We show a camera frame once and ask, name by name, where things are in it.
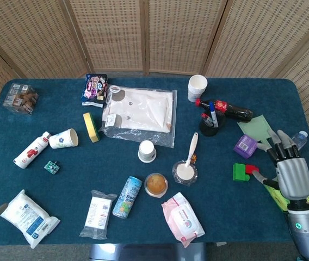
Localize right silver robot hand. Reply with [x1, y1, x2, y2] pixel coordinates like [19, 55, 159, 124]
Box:
[252, 128, 309, 202]

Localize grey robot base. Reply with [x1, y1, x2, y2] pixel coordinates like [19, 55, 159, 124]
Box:
[89, 242, 207, 261]

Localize black holder with markers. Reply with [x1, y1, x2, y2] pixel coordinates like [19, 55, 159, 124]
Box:
[199, 114, 223, 137]

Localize green tissue pack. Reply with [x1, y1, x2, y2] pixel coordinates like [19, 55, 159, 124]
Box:
[263, 179, 309, 213]

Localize clear plastic water bottle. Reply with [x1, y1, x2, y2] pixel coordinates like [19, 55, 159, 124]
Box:
[291, 130, 309, 151]

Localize red toy block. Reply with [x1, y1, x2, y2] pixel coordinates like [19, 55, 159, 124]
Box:
[245, 164, 261, 176]

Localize white bottle red print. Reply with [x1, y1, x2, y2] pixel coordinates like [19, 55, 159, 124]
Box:
[13, 131, 52, 170]

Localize green toy block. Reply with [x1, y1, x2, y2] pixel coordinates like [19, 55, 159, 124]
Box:
[232, 163, 251, 182]

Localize purple box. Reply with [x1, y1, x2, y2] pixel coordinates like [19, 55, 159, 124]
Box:
[233, 134, 258, 159]

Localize light green plastic scoop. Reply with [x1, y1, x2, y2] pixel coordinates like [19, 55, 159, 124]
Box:
[237, 114, 274, 146]

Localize large white pack blue label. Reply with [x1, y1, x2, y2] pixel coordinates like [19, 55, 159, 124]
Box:
[0, 189, 61, 250]

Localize small green circuit board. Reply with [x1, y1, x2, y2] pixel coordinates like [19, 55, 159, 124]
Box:
[44, 160, 61, 175]

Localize clear box of brown chocolates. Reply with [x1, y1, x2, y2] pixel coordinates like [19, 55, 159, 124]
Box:
[2, 82, 40, 116]

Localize paper cup large blue flower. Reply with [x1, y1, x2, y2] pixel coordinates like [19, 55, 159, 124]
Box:
[48, 128, 79, 150]

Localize cola bottle red cap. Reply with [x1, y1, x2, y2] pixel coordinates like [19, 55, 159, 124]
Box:
[194, 98, 255, 122]

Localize white spoon in dish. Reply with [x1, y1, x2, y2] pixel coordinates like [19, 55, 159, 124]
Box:
[171, 132, 199, 187]

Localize yellow green sponge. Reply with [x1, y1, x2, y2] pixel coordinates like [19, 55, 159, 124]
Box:
[82, 112, 101, 144]

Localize pink wet wipes pack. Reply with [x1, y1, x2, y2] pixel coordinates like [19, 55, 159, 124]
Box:
[161, 191, 206, 248]

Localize narrow white cotton pad pack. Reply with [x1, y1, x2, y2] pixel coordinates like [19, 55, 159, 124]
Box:
[79, 189, 118, 240]

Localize dark colourful snack bag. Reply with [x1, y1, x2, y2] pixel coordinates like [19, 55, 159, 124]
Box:
[81, 73, 109, 109]

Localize orange fruit jelly cup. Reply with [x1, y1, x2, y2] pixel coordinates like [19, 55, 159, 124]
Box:
[144, 172, 169, 197]

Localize blue RIO drink can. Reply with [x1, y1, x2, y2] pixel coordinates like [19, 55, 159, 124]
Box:
[112, 175, 143, 220]

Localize paper cup green leaf print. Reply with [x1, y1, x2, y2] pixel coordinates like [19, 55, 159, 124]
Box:
[137, 140, 157, 164]

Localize beige tote bag in plastic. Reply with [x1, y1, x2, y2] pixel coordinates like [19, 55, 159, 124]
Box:
[100, 84, 178, 148]

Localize woven folding screen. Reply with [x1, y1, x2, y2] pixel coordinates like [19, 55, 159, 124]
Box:
[0, 0, 309, 149]

